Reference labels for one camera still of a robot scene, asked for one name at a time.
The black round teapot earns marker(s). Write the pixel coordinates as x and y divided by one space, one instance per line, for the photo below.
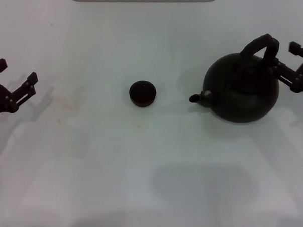
240 94

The black teacup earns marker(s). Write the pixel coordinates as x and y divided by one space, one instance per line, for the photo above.
143 94

